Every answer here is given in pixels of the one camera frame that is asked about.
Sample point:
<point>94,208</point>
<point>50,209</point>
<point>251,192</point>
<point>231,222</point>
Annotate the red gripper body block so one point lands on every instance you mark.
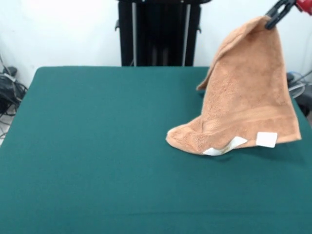
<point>306,5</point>

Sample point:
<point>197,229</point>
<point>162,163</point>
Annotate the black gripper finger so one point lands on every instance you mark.
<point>274,9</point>
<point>278,20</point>

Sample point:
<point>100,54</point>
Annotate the tan terry towel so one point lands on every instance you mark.
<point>243,97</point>

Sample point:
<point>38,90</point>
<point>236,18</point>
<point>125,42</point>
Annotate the black equipment stand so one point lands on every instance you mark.
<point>306,102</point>

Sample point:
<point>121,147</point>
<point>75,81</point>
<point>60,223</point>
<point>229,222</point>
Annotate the dark green table cloth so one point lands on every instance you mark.
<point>73,170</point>

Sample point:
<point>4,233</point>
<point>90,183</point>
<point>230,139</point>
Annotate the grey pedestal leg foot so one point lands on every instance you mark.
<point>10,71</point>
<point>291,77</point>

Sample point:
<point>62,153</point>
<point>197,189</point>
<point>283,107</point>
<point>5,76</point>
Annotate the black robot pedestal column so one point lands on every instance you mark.
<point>158,36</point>

